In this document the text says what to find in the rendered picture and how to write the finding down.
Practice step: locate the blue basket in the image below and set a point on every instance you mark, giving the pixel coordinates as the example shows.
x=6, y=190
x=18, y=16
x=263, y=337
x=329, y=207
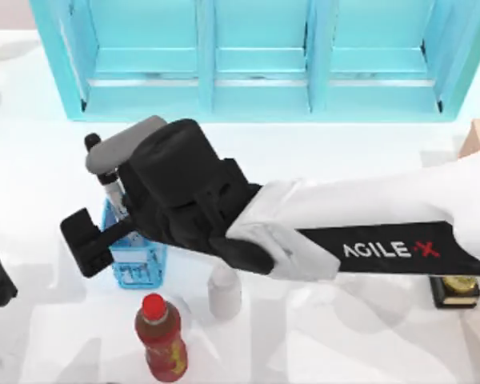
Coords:
x=138, y=264

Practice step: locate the light blue rack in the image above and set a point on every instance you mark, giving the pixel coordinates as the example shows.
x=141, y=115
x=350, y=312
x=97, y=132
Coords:
x=207, y=60

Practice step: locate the red bottle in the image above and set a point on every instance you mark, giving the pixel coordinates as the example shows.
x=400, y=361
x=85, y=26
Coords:
x=162, y=340

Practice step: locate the white bottle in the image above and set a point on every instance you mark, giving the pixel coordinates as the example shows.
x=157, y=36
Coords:
x=224, y=294

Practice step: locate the salmon-coloured box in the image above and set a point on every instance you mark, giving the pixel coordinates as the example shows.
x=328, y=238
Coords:
x=478, y=138

